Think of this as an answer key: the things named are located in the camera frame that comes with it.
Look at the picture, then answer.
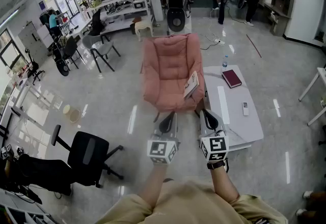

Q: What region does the person's left forearm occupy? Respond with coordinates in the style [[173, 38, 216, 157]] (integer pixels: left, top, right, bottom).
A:
[[139, 163, 169, 211]]

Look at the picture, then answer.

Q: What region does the small black office chair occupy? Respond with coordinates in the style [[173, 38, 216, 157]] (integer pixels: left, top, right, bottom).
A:
[[23, 48, 46, 86]]

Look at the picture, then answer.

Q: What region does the grey filing cabinet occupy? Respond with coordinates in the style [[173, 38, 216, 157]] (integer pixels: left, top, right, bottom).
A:
[[17, 21, 52, 57]]

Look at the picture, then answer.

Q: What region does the black four-legged chair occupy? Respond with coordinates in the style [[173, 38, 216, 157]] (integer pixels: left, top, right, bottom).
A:
[[52, 35, 85, 77]]

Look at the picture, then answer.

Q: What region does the person's beige shirt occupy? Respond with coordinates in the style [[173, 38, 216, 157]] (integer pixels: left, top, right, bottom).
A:
[[95, 180, 289, 224]]

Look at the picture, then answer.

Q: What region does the glass entrance door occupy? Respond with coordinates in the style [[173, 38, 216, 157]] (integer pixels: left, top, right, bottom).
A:
[[49, 0, 82, 19]]

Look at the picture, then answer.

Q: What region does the white-legged table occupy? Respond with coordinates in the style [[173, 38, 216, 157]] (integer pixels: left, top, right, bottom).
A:
[[298, 66, 326, 127]]

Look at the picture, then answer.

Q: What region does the cream carved stool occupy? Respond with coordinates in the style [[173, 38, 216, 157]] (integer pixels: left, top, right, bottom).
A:
[[133, 19, 154, 42]]

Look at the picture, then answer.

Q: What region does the white standing desk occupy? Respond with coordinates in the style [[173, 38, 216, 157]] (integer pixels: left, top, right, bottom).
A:
[[0, 82, 65, 144]]

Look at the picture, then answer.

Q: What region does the grey shell chair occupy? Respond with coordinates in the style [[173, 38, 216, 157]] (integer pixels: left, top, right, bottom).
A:
[[81, 34, 122, 74]]

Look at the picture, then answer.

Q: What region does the pink cushioned armchair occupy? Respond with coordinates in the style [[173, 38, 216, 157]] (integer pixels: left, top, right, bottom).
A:
[[140, 32, 206, 114]]

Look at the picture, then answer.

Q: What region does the long ceiling light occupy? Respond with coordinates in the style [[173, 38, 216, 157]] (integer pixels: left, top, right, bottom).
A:
[[0, 8, 20, 28]]

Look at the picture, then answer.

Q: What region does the red floor tape strip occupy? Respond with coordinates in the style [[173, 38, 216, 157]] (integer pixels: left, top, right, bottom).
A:
[[245, 34, 263, 59]]

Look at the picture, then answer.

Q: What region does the clear water bottle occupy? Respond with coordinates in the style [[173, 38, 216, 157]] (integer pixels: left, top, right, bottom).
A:
[[221, 54, 229, 74]]

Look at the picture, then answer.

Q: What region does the black desk chair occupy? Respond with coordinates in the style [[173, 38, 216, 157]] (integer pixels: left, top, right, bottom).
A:
[[83, 9, 105, 37]]

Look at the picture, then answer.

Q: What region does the person's right forearm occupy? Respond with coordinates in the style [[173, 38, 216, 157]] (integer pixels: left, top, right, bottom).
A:
[[207, 166, 240, 204]]

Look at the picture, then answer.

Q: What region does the white power strip with cable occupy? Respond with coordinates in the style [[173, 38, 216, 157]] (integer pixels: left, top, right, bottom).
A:
[[200, 18, 227, 51]]

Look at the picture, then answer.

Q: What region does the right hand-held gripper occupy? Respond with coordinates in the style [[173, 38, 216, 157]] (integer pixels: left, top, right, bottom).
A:
[[199, 109, 229, 163]]

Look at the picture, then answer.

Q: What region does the long white work desk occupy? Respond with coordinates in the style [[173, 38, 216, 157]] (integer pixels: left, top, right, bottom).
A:
[[59, 15, 93, 41]]

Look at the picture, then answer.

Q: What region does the black wristwatch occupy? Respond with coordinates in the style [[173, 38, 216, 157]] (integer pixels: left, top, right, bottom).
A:
[[206, 159, 229, 173]]

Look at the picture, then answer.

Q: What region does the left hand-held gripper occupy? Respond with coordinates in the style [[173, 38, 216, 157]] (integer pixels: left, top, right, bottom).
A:
[[147, 112, 181, 166]]

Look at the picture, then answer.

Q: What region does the white marble coffee table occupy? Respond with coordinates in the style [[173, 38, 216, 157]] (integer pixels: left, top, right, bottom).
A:
[[202, 65, 264, 152]]

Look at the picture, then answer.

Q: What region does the black swivel office chair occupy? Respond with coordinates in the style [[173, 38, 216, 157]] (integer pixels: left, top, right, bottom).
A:
[[50, 124, 125, 188]]

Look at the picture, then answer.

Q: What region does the round woven basket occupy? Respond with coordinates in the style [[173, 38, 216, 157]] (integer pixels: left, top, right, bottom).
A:
[[62, 104, 82, 124]]

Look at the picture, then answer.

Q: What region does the dark red hardcover book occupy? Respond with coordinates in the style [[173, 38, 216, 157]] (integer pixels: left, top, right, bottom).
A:
[[221, 69, 243, 90]]

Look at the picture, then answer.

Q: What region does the black mesh office chair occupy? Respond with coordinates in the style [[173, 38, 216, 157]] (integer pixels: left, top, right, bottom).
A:
[[18, 153, 74, 196]]

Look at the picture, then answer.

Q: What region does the wooden hutch desk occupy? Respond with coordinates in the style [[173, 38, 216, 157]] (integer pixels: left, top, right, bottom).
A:
[[263, 0, 295, 38]]

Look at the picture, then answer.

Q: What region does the white paperback book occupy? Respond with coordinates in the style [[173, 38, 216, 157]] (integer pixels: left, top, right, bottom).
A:
[[183, 70, 200, 100]]

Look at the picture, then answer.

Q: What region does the white stand with black seat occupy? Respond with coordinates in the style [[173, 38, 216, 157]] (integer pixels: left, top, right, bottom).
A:
[[166, 7, 193, 36]]

